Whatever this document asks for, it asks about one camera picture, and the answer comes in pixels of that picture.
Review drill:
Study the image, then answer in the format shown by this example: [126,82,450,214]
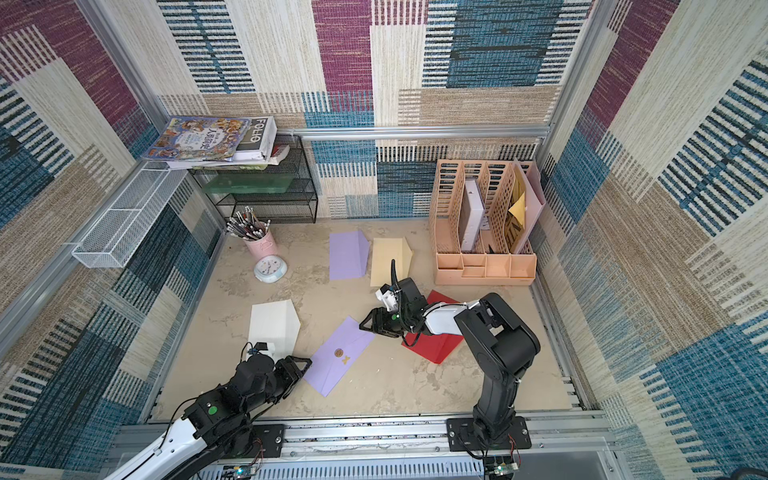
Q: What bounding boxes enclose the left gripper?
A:
[241,356,313,416]

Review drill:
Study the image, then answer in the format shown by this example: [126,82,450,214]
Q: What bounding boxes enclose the lilac envelope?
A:
[329,230,370,281]
[304,317,374,397]

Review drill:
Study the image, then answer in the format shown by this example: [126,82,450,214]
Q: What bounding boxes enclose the white envelope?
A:
[248,300,301,360]

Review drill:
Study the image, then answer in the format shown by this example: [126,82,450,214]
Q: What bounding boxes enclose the red envelope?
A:
[401,290,467,364]

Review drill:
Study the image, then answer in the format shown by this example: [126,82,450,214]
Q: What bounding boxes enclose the cream envelope with seal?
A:
[370,237,413,288]

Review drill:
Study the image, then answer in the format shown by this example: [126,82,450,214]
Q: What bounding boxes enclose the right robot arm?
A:
[359,278,541,451]

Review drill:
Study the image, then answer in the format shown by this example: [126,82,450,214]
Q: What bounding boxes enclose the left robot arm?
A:
[108,348,312,479]

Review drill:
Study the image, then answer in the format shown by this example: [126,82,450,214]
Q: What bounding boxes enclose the white round clock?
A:
[254,255,288,284]

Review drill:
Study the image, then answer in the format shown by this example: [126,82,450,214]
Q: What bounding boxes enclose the pink pen cup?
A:
[244,231,279,262]

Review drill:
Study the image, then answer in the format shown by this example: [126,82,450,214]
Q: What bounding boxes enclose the pens in cup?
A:
[226,206,271,241]

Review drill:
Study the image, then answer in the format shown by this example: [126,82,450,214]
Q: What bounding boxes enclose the white box in organizer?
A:
[458,178,485,253]

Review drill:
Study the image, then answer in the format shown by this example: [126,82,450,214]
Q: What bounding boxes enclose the brown wanted poster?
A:
[504,173,526,253]

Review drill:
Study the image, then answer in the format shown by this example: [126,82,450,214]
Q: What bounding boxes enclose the green folder on shelf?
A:
[203,174,294,195]

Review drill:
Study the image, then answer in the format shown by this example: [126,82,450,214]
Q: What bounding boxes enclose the yellow paper sheet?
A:
[508,193,526,229]

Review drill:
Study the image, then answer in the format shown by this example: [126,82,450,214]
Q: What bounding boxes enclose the pink folder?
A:
[513,161,546,254]

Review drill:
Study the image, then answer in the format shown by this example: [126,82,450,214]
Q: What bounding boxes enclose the Folio book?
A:
[162,116,291,170]

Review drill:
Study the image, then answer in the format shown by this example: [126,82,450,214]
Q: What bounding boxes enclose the colourful picture book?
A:
[142,116,251,161]

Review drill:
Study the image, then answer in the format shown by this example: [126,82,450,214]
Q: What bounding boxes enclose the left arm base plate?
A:
[239,423,286,460]

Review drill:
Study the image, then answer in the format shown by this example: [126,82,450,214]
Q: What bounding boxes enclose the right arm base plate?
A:
[445,416,532,453]

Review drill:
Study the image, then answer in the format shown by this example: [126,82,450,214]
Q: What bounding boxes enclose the black wire shelf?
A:
[191,135,319,224]

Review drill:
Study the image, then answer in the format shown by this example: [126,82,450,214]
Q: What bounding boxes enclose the white wire basket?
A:
[72,162,186,269]

